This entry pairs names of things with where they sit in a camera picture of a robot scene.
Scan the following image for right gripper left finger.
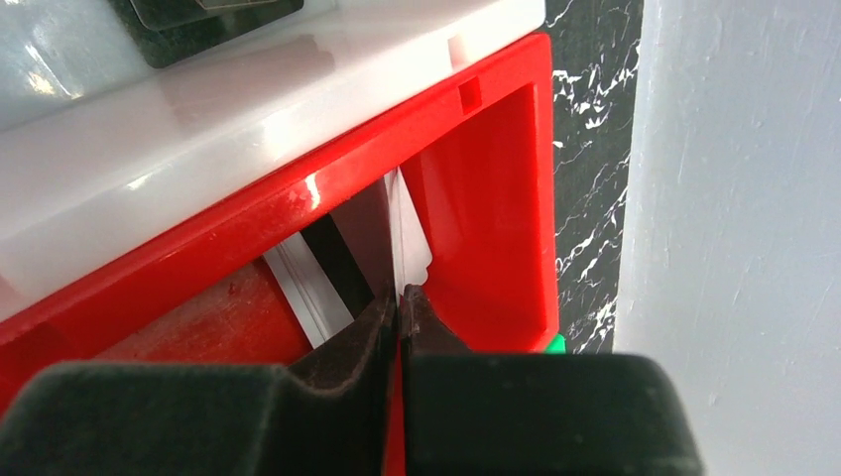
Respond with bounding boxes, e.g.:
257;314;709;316
1;291;397;475

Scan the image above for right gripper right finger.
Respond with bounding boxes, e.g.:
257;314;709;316
401;285;704;475

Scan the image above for grey cards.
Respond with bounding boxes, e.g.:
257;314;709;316
263;179;394;348

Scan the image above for white grey card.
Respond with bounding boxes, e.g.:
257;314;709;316
384;168;432;297

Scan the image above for black card in white bin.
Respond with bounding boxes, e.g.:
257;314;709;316
109;0;304;69

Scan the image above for green plastic bin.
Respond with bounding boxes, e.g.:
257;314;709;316
543;333;567;355

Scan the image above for red plastic bin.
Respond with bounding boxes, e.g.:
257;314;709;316
1;33;558;475

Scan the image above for white plastic bin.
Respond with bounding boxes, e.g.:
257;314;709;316
1;1;546;318

